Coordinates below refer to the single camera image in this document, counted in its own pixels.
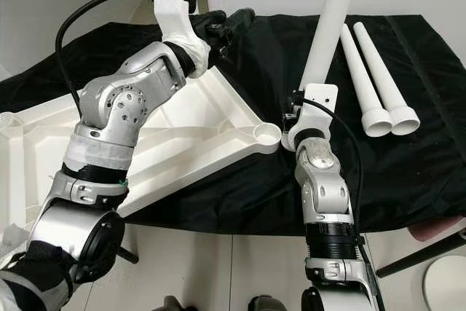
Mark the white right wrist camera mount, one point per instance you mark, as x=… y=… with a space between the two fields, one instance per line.
x=320 y=100

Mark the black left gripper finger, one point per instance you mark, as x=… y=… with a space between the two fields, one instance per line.
x=237 y=21

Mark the white plastic table leg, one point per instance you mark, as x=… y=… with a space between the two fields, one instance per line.
x=360 y=78
x=335 y=12
x=382 y=74

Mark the white plastic tabletop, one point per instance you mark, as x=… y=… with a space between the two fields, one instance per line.
x=211 y=121

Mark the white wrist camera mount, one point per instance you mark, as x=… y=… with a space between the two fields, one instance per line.
x=320 y=100
x=171 y=1

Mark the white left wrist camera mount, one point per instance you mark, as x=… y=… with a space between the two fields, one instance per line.
x=171 y=1

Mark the white round object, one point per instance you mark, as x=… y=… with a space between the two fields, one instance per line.
x=448 y=289

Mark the black cloth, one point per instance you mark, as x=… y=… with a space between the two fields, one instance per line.
x=393 y=180

